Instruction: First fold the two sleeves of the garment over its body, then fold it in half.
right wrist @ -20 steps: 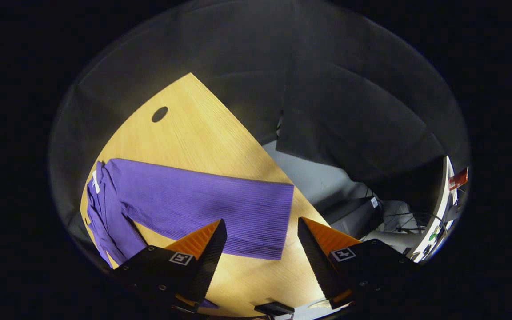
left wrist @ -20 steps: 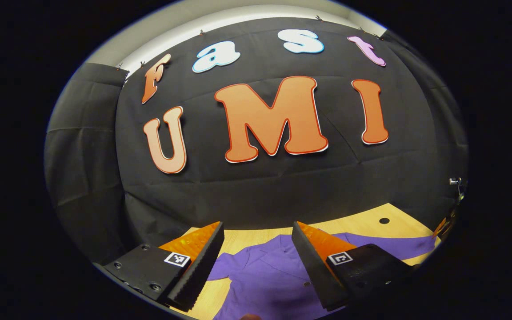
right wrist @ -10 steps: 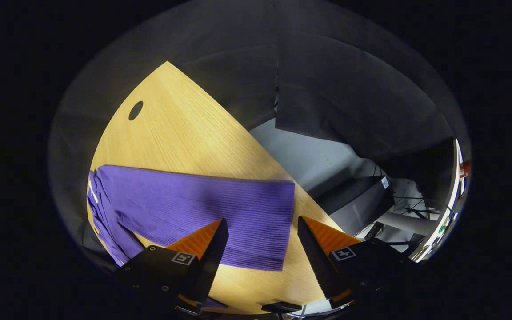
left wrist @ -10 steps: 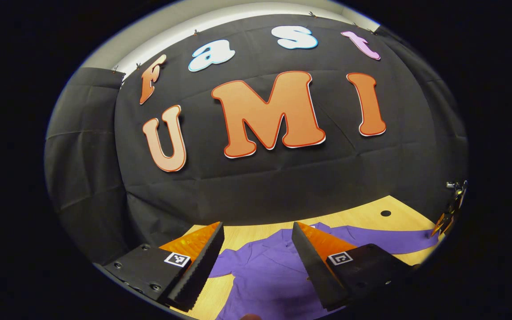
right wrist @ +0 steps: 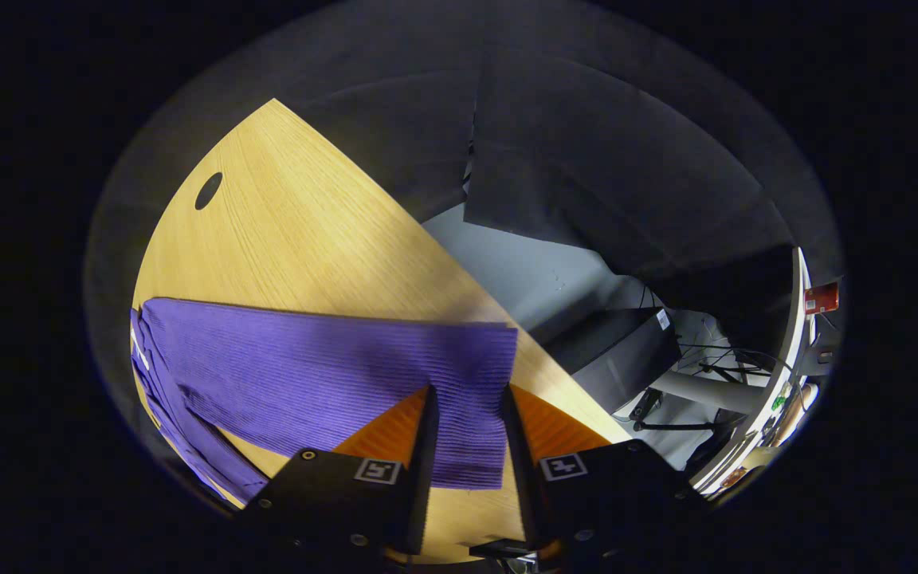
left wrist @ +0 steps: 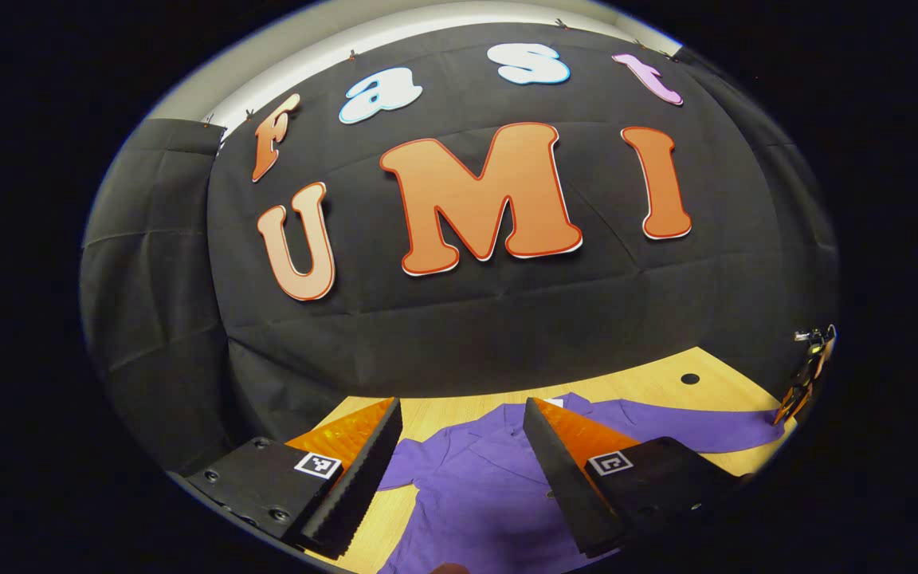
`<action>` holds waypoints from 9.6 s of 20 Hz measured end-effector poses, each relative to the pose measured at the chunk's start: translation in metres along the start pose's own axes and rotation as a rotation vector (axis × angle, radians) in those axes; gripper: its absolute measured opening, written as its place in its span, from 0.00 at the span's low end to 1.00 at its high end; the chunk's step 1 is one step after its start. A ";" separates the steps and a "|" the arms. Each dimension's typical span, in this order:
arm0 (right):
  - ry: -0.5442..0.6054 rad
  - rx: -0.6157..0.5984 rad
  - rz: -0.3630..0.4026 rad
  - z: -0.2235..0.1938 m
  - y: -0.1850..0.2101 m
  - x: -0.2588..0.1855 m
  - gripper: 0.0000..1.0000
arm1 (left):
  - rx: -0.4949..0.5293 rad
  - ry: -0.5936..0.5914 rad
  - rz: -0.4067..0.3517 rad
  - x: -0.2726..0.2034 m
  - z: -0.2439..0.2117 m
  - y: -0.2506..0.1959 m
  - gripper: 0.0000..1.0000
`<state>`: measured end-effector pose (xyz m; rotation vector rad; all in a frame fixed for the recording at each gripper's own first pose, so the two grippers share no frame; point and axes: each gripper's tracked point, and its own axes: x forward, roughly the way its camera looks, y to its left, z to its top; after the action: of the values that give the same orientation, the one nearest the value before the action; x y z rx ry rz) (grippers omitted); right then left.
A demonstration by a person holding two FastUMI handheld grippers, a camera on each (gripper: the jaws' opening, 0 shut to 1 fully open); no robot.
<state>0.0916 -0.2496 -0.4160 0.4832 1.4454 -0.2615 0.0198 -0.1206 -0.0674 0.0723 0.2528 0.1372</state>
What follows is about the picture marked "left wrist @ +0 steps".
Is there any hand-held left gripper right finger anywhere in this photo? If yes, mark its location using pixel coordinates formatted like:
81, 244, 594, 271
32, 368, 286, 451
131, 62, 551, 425
523, 397, 755, 559

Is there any purple shirt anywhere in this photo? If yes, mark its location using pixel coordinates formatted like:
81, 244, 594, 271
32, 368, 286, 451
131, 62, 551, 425
375, 391, 787, 574

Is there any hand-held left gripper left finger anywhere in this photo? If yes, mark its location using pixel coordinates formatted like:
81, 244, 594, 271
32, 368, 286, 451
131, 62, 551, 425
168, 397, 404, 561

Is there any black backdrop cloth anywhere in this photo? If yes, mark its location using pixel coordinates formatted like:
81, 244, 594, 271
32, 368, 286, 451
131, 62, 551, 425
80, 20, 841, 479

